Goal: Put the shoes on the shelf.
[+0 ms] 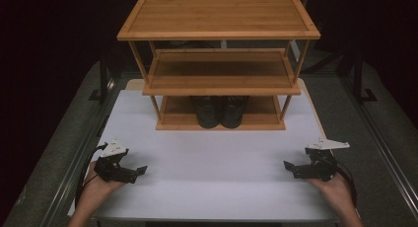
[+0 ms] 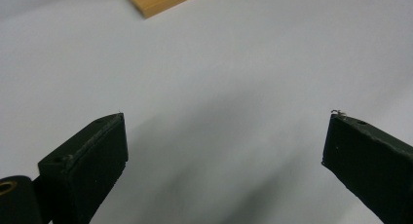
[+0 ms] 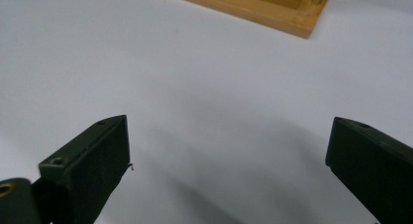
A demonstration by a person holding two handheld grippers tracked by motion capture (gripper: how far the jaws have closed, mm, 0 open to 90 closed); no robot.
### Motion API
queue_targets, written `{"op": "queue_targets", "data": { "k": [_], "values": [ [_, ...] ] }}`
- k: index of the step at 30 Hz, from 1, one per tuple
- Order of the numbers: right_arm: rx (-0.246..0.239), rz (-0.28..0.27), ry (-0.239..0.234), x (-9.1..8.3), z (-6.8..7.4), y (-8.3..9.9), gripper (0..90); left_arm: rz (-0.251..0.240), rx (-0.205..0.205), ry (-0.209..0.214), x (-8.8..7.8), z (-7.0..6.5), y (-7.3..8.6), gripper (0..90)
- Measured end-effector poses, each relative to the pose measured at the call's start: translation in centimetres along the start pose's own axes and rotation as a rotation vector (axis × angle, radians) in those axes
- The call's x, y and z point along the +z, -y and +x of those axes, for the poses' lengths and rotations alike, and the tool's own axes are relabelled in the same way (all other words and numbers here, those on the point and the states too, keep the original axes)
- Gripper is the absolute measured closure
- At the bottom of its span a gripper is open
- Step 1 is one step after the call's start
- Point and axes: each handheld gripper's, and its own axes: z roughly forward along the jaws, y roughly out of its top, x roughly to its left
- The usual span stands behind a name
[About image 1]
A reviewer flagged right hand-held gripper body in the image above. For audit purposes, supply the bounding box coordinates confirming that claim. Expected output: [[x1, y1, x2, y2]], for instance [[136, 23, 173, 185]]
[[304, 138, 351, 183]]

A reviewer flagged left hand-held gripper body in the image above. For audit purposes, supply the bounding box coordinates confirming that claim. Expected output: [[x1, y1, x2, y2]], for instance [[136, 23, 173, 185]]
[[94, 139, 138, 185]]

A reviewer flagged black leather shoe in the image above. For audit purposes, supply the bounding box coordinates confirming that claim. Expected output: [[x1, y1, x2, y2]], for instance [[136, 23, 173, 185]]
[[220, 95, 250, 129], [191, 95, 223, 129]]

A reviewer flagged wooden three-tier shoe rack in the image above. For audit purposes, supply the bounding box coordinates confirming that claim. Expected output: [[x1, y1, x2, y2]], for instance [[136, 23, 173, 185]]
[[116, 0, 321, 132]]

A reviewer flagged person's left hand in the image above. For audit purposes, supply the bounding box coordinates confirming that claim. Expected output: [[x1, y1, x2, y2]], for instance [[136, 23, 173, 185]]
[[78, 161, 126, 212]]

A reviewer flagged person's right hand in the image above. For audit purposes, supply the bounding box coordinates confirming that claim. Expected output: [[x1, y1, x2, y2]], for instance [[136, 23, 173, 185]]
[[307, 173, 353, 211]]

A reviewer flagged black metal stand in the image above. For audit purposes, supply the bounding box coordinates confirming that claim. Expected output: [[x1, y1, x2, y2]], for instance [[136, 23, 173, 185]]
[[88, 52, 116, 106], [352, 52, 379, 105]]

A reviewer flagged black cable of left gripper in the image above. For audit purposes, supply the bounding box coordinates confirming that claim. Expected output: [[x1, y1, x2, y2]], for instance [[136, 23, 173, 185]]
[[74, 142, 108, 209]]

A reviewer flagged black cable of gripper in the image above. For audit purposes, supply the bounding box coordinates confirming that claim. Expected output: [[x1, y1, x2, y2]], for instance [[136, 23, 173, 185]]
[[74, 142, 108, 209], [329, 157, 359, 206]]

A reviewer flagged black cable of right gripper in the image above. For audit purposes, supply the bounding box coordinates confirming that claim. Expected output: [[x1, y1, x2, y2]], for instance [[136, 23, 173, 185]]
[[329, 157, 359, 206]]

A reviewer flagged metal floor rail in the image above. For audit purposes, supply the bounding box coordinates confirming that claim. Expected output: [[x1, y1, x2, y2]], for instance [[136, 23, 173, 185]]
[[38, 76, 124, 227], [339, 76, 418, 218]]

